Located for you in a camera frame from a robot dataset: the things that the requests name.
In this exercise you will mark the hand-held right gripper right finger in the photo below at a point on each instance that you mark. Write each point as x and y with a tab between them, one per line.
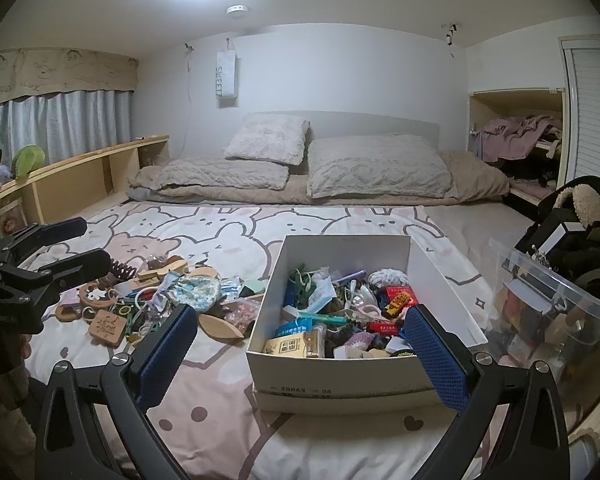
432	355

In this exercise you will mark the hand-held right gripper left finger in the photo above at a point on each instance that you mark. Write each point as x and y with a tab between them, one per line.
165	355

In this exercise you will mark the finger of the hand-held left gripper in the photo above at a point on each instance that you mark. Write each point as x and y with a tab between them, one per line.
45	235
75	267

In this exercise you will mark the white shoebox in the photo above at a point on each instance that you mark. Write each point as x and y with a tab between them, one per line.
340	385

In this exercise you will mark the cream soap box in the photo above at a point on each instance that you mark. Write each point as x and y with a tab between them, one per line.
292	345

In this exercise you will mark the person's left forearm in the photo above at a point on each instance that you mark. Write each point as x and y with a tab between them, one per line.
5	420

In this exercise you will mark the person's left hand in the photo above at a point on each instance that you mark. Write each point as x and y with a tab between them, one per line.
23	351

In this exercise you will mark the oval printed cork coaster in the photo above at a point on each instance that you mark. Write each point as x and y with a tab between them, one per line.
97	294

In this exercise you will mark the round cork coaster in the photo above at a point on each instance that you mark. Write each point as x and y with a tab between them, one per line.
67	312

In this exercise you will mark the brown hair claw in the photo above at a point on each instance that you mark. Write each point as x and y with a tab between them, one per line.
121	269

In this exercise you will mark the wooden leaf dish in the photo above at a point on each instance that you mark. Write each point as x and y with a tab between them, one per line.
220	329

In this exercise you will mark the yellow toy car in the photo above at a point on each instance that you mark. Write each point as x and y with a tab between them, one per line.
395	306

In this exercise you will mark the engraved wooden block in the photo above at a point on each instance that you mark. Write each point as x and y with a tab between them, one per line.
107	327

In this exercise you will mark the green floral pouch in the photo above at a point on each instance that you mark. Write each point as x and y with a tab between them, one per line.
195	292

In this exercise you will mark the wooden bedside shelf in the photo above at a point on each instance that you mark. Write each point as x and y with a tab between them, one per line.
80	170

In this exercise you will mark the red box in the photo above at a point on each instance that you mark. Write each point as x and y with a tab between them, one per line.
395	290

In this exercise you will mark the green plush toy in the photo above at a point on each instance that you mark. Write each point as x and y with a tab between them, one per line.
29	160

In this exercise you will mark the white fluffy scrunchie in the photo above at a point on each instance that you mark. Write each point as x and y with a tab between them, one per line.
387	279

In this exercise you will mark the pink beads bag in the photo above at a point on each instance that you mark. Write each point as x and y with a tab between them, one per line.
242	312

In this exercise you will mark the mint green sponge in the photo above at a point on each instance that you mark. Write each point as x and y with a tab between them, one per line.
253	290

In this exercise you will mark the grey curtain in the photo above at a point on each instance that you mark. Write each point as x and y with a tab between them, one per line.
70	125

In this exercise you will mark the purple pen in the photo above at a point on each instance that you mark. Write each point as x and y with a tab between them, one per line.
352	275

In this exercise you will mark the clear storage bin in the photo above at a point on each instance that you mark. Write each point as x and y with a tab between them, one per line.
545	320

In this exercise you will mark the bunny print bedsheet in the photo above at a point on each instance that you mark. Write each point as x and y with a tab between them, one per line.
190	230

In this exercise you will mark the teal packet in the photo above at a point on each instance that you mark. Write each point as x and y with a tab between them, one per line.
290	331

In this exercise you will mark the printed curtain valance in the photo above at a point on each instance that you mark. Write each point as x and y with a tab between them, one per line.
55	72

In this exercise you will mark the beige flat pillow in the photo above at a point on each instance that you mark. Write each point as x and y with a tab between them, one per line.
210	175

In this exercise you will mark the beige blanket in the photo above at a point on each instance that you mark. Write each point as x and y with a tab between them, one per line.
480	180

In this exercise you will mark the black and beige plush bag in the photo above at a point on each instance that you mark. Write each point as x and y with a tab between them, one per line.
580	240

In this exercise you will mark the beige textured pillow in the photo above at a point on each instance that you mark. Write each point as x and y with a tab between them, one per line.
380	167

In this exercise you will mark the fluffy white pillow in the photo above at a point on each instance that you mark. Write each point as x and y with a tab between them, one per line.
267	137

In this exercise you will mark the pile of clothes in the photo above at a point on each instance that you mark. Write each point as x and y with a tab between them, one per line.
515	135

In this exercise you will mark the grey headboard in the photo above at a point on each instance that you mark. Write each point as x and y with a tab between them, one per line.
370	125

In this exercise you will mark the white closet door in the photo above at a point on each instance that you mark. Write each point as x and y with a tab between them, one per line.
595	110

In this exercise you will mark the smoke detector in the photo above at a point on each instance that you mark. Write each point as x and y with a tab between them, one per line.
237	11

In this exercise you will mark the white hanging wall pouch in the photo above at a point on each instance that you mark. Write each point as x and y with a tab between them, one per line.
226	77

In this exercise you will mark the wall mounted camera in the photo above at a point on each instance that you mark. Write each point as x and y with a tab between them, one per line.
451	32

